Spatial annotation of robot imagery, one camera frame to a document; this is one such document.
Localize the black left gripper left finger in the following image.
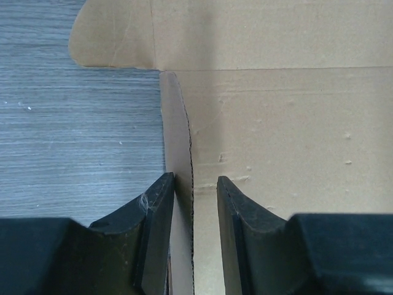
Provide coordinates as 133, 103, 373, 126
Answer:
1, 173, 175, 294

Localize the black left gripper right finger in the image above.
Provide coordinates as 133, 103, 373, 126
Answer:
217, 176, 392, 294

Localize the brown cardboard box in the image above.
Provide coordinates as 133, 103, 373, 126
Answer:
68, 1, 392, 294

